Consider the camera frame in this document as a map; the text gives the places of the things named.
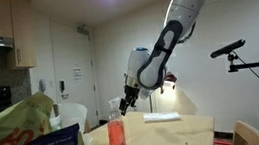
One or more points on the black stereo camera bar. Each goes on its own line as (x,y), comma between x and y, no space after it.
(227,49)

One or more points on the green orange snack bag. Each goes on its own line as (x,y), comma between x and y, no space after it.
(12,128)

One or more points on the pink liquid spray bottle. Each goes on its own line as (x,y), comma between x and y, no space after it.
(116,134)

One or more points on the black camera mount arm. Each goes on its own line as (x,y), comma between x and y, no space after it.
(253,65)

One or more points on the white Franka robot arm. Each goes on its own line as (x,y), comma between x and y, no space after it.
(182,11)

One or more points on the grey round wall device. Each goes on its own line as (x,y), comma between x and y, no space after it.
(42,85)

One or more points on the metal door closer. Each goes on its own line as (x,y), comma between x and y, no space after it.
(82,30)

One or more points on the white light switch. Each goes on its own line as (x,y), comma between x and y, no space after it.
(51,83)

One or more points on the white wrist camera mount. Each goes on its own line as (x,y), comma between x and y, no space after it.
(145,94)

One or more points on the paper notice on door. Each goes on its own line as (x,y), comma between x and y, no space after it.
(77,74)

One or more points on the white door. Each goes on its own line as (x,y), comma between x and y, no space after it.
(69,50)

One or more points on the white folded cloth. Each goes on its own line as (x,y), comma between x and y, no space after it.
(160,116)

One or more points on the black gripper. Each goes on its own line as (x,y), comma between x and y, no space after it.
(132,94)

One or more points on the wooden dining chair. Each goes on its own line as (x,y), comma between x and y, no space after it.
(245,134)

